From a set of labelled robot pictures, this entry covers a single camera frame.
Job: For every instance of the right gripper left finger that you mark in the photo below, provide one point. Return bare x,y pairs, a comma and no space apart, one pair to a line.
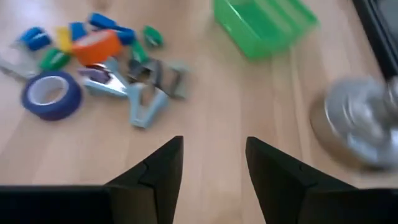
155,186

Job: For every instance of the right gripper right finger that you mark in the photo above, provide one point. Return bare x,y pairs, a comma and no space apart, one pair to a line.
280,186

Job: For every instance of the light blue staple remover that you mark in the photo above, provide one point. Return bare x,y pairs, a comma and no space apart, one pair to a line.
138,115
105,90

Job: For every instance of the grey-green staple remover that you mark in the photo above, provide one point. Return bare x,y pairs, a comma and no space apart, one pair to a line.
182,84

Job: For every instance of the dark grey staple remover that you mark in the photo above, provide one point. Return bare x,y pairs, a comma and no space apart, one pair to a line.
136,70

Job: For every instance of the blue tape roll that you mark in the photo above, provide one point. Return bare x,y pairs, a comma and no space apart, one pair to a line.
53,113

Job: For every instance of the purple staple remover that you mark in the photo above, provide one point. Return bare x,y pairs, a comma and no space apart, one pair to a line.
96,74

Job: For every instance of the orange tape roll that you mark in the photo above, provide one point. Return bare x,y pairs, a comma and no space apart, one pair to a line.
99,53

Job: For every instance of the blue mini stapler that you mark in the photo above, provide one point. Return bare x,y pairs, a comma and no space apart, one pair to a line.
127,35
101,21

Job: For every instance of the yellow plastic clip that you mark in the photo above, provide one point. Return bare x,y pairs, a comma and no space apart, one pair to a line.
64,39

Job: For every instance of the beige staple remover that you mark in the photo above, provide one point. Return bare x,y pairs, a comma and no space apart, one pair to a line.
21,72

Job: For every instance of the silver lamp white shade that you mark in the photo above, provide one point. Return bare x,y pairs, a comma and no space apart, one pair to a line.
357,124

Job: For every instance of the green plastic basket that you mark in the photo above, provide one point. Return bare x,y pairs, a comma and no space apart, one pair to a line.
264,31

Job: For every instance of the black metal table frame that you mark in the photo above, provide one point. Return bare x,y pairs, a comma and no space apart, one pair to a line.
382,31

